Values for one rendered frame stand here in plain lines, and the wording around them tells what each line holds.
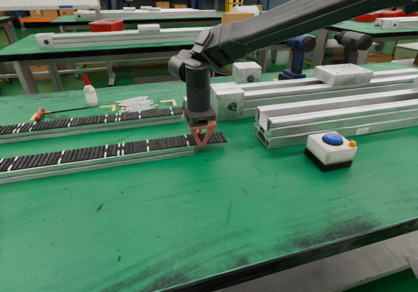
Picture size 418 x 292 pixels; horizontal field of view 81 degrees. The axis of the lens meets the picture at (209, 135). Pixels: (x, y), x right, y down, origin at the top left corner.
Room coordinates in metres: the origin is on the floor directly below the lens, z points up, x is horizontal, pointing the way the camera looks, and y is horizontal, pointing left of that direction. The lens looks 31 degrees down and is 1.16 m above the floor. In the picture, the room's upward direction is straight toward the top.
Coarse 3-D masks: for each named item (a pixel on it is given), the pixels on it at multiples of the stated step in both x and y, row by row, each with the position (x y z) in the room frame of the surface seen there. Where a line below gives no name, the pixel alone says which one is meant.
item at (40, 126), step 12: (168, 108) 0.73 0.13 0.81; (180, 108) 0.73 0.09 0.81; (60, 120) 0.65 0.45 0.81; (72, 120) 0.65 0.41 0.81; (84, 120) 0.65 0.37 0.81; (96, 120) 0.65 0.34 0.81; (108, 120) 0.65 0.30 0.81; (120, 120) 0.65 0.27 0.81; (0, 132) 0.58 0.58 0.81; (12, 132) 0.58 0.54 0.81
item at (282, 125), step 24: (360, 96) 0.72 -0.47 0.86; (384, 96) 0.72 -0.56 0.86; (408, 96) 0.75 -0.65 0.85; (264, 120) 0.62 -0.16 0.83; (288, 120) 0.56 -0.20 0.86; (312, 120) 0.57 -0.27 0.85; (336, 120) 0.60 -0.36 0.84; (360, 120) 0.61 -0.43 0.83; (384, 120) 0.64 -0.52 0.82; (408, 120) 0.66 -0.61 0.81; (264, 144) 0.57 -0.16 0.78; (288, 144) 0.56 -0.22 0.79
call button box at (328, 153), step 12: (336, 132) 0.54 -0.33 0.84; (312, 144) 0.50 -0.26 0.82; (324, 144) 0.48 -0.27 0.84; (336, 144) 0.47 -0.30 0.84; (312, 156) 0.49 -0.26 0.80; (324, 156) 0.46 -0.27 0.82; (336, 156) 0.45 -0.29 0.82; (348, 156) 0.46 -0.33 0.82; (324, 168) 0.45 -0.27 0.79; (336, 168) 0.46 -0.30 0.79
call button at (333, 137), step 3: (324, 135) 0.51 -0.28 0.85; (327, 135) 0.50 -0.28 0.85; (330, 135) 0.50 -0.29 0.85; (333, 135) 0.50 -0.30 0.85; (336, 135) 0.50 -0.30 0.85; (339, 135) 0.50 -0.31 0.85; (324, 138) 0.50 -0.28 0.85; (327, 138) 0.49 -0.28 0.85; (330, 138) 0.49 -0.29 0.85; (333, 138) 0.49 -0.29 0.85; (336, 138) 0.49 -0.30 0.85; (339, 138) 0.49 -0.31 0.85; (342, 138) 0.49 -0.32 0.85; (330, 141) 0.48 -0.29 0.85; (333, 141) 0.48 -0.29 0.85; (336, 141) 0.48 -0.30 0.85; (339, 141) 0.48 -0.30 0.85
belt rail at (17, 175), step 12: (120, 156) 0.48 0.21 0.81; (132, 156) 0.48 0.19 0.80; (144, 156) 0.50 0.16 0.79; (156, 156) 0.50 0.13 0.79; (168, 156) 0.50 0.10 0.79; (180, 156) 0.51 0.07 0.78; (36, 168) 0.43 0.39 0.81; (48, 168) 0.44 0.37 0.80; (60, 168) 0.44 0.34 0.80; (72, 168) 0.45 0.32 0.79; (84, 168) 0.45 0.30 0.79; (96, 168) 0.46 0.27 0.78; (0, 180) 0.41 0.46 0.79; (12, 180) 0.42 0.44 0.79; (24, 180) 0.42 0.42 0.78
